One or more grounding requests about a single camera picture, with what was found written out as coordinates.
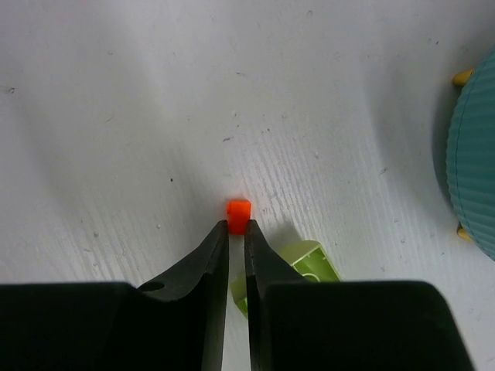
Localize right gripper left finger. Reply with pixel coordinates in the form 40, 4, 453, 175
1, 221, 229, 370

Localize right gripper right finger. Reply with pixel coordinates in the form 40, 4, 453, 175
244, 220, 473, 370

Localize small orange lego piece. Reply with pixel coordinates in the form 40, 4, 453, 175
226, 199, 252, 236

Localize green lego brick left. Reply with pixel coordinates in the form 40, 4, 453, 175
230, 240, 341, 318

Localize teal round divided container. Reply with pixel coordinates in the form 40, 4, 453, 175
445, 50, 494, 259

